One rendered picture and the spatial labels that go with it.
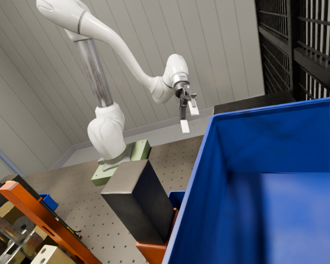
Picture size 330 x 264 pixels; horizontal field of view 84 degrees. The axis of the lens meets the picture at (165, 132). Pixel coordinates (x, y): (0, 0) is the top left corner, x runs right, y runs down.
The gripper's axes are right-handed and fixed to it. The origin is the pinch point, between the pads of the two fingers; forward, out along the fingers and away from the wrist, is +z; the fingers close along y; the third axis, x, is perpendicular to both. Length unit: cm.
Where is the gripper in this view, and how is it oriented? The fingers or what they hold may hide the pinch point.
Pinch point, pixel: (189, 122)
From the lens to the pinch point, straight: 78.0
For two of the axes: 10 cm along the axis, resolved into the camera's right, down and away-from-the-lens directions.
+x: 9.8, -0.3, 2.0
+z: 1.3, 8.5, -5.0
